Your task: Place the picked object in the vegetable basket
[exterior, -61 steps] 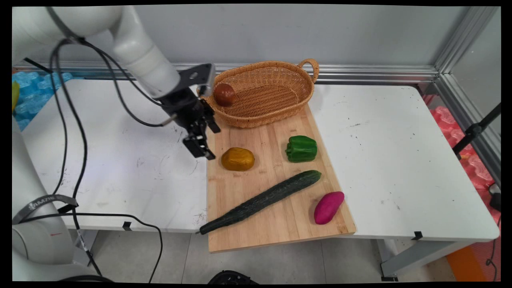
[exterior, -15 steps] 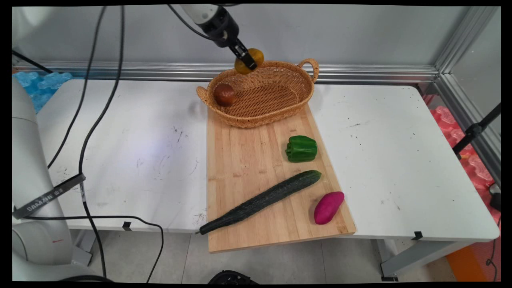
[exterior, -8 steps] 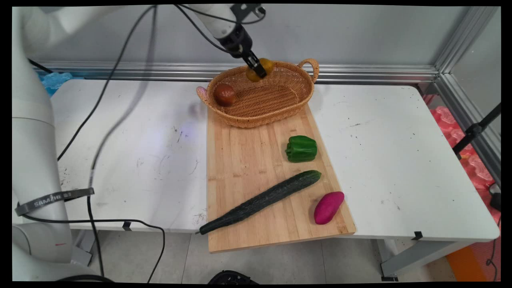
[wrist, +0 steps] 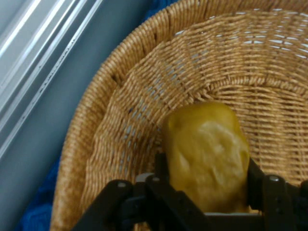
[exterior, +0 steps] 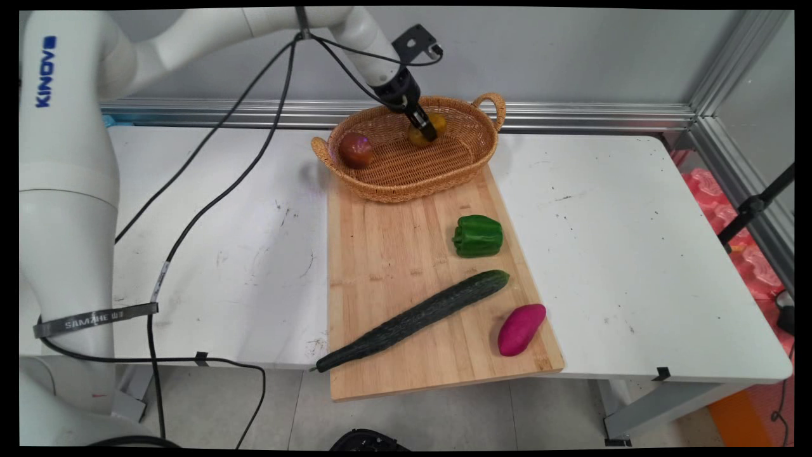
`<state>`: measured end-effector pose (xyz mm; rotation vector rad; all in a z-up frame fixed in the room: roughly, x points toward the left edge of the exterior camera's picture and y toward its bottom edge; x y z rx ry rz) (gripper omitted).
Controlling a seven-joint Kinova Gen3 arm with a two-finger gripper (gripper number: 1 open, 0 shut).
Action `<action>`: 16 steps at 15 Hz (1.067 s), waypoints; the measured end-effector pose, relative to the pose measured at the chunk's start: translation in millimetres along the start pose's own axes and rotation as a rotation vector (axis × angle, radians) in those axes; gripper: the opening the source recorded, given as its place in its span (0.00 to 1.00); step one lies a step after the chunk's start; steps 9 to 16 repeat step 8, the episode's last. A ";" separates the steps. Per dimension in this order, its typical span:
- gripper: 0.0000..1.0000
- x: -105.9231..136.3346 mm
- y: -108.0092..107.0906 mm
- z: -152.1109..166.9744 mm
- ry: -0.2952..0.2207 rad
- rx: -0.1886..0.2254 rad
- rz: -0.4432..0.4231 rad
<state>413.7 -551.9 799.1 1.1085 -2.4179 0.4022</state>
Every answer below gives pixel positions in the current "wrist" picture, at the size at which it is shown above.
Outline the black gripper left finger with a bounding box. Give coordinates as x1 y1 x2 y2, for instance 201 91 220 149
71 153 208 231

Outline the woven wicker basket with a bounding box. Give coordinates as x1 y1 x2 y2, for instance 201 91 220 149
49 0 308 231

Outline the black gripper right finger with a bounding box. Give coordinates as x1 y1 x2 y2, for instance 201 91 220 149
246 156 308 231

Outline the long aluminium frame rail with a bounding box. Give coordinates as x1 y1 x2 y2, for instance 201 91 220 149
0 0 104 160

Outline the yellow potato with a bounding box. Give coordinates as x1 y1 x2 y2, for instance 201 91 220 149
165 102 251 215

